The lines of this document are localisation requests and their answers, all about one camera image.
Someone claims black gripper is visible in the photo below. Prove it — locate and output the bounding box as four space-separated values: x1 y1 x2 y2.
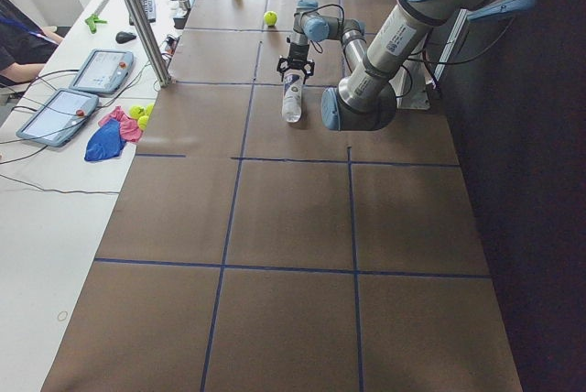
277 43 315 81

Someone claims clear plastic ball tube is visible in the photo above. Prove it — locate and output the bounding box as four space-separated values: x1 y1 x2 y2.
281 72 303 123

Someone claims yellow tennis ball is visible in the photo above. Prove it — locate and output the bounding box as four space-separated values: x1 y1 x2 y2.
263 10 278 27
128 105 146 120

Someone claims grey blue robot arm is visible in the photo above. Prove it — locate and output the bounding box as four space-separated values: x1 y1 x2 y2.
277 0 537 131

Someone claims yellow tennis ball on cloth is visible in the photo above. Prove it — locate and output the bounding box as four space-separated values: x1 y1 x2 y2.
128 105 146 120

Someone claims small metal cup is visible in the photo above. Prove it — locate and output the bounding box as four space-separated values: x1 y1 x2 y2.
178 0 193 11

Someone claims black computer mouse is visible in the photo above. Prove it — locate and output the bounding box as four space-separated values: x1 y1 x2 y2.
115 31 136 44

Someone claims pink cloth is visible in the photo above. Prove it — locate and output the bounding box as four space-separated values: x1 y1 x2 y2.
98 105 143 142

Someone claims teach pendant tablet far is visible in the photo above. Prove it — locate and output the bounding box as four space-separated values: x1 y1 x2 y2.
70 49 135 94

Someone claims teach pendant tablet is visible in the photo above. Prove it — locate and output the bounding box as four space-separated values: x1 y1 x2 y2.
16 88 99 147
70 49 135 94

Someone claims blue cloth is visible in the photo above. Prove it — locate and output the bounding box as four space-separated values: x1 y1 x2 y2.
84 120 126 162

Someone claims green plastic clamp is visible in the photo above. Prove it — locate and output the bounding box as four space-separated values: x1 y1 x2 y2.
84 14 108 34

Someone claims teach pendant tablet near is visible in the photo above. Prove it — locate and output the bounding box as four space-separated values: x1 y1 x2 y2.
16 88 99 147

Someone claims seated person in black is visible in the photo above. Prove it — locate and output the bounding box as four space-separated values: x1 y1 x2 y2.
0 0 64 87

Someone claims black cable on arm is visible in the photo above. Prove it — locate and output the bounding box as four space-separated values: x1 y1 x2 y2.
297 3 345 54

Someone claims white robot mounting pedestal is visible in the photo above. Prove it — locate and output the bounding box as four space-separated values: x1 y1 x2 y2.
390 61 430 110

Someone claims aluminium frame post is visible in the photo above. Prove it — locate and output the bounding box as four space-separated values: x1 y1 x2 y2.
124 0 171 88

